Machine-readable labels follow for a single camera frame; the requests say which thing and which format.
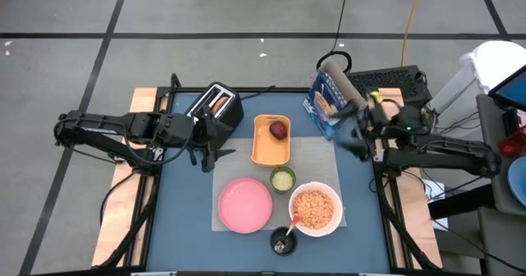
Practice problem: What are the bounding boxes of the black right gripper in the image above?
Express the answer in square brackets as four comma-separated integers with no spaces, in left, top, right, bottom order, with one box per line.
[328,99,385,162]

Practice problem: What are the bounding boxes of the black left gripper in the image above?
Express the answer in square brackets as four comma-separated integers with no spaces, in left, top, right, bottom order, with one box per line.
[191,113,238,173]

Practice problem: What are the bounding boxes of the blue cereal box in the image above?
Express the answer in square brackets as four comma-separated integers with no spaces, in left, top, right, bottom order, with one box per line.
[302,59,369,140]

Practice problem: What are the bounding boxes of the orange-handled metal spoon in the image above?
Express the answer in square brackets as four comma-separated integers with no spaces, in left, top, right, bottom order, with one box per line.
[283,214,302,252]

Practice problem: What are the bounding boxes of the beige woven placemat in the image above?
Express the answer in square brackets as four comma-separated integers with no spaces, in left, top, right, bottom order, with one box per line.
[211,136,347,232]

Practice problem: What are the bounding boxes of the black two-slot toaster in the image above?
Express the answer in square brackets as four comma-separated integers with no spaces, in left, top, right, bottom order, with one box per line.
[184,81,245,156]

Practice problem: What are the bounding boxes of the orange plastic tray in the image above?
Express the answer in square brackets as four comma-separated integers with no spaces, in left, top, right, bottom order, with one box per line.
[251,113,292,168]

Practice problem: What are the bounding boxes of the brown toast slice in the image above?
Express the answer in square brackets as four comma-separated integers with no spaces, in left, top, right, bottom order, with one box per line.
[210,96,229,117]

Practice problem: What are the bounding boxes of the pink plate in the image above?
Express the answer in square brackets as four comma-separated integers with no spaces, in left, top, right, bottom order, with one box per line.
[217,177,274,235]

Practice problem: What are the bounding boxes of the black computer case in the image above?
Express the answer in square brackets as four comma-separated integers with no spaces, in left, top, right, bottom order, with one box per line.
[344,65,433,111]

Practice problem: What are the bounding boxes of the green glass cup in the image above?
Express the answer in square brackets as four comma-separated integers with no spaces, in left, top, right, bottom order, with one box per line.
[270,165,297,194]

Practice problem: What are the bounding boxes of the orange cereal flakes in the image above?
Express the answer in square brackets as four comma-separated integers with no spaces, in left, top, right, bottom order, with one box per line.
[293,190,335,230]

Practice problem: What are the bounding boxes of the wooden side board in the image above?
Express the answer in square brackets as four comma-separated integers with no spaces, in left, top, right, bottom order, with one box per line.
[92,87,169,267]
[367,87,443,269]

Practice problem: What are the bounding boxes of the white bowl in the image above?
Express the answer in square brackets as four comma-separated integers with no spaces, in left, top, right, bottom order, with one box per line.
[288,181,344,238]

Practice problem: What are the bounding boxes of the white paper sheet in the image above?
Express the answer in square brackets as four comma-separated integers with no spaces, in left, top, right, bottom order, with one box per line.
[422,179,448,230]

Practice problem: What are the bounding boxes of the black mesh cup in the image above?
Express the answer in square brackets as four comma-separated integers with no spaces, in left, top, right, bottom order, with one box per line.
[269,226,298,256]

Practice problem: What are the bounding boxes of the white trash bin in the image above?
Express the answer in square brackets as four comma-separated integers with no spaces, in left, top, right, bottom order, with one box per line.
[427,40,526,140]

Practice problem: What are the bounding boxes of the grey side table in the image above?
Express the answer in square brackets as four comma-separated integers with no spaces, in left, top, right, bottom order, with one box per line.
[476,93,526,218]

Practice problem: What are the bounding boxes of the red round object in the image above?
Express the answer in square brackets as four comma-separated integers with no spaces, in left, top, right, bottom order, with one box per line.
[499,127,526,159]

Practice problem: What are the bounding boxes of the black tablet screen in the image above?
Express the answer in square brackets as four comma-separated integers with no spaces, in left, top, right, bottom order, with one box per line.
[487,64,526,113]

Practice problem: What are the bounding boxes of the blue plate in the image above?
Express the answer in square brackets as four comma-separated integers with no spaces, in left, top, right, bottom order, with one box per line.
[507,156,526,207]

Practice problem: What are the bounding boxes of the black toaster power cord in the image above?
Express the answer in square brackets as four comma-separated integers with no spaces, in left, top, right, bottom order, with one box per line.
[240,85,277,101]

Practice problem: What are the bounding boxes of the black table frame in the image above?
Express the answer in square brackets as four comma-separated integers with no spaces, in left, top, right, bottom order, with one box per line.
[96,72,443,274]

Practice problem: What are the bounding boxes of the tangled cable bundle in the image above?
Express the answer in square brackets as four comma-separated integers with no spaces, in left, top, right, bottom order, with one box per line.
[431,109,482,145]

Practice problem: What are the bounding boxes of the black floor cable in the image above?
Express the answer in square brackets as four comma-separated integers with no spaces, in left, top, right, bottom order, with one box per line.
[315,0,353,76]

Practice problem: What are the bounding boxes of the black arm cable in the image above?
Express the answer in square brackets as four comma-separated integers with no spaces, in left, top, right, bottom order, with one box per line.
[99,168,139,228]

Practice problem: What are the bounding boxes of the yellow floor cable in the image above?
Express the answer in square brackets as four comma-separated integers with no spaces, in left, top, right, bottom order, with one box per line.
[400,0,427,67]

